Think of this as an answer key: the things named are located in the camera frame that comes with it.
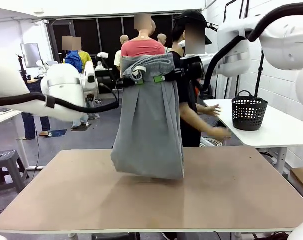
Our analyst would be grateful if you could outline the bald mannequin in cream shirt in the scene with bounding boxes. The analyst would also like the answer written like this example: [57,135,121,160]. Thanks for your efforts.
[113,34,131,74]

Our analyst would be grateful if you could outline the white side table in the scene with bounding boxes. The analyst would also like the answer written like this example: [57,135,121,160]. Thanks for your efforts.
[203,98,303,176]

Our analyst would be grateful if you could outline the brown cardboard box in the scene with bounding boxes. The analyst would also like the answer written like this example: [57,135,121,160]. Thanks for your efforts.
[290,165,303,192]

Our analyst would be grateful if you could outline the figure in blue jeans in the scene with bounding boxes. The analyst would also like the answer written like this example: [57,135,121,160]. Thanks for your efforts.
[21,79,52,141]

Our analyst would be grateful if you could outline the blue floor mat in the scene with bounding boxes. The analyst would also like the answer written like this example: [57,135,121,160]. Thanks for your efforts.
[48,128,68,138]

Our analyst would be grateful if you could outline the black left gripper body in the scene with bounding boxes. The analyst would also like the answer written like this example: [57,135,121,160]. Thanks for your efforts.
[98,75,125,89]

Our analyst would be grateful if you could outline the black baseball cap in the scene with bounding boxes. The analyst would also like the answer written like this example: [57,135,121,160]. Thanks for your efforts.
[173,10,214,46]

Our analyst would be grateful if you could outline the grey training pants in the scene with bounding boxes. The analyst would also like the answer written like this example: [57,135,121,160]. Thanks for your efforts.
[110,52,186,181]

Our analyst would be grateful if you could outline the person's left hand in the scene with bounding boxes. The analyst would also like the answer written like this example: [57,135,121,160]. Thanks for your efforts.
[206,104,222,117]

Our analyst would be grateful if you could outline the person's left forearm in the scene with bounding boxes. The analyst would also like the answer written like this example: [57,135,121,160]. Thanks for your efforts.
[196,103,210,115]

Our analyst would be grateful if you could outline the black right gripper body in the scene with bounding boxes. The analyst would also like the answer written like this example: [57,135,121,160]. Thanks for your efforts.
[179,55,205,81]

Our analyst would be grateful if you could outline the black backdrop stand frame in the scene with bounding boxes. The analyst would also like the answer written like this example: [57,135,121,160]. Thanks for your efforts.
[216,0,251,31]

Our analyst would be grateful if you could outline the grey plastic stool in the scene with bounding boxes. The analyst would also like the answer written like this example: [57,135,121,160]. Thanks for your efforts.
[0,149,31,200]

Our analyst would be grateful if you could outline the black perforated laundry basket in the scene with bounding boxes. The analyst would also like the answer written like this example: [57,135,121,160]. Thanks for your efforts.
[231,90,269,132]

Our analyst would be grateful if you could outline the small bald mannequin head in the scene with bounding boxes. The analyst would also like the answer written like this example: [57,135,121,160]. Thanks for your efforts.
[156,33,168,47]

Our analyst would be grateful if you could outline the black camera tripod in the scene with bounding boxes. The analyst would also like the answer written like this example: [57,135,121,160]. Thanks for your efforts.
[15,54,30,83]

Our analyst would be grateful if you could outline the person's right forearm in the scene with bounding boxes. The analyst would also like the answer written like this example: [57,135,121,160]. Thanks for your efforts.
[179,101,215,136]

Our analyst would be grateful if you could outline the black light stand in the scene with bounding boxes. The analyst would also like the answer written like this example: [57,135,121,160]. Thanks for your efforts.
[255,44,265,99]

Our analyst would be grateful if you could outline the person's right hand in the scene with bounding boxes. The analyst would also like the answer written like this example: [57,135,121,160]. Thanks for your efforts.
[210,126,233,139]

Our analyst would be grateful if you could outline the person in black t-shirt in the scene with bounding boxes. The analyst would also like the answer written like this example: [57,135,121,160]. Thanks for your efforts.
[166,17,233,148]

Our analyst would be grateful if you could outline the black right arm cable sleeve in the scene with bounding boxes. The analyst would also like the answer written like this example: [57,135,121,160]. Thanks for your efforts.
[202,5,296,92]

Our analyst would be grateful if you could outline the white desk with leg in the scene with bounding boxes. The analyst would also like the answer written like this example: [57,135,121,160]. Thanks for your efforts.
[0,109,45,171]

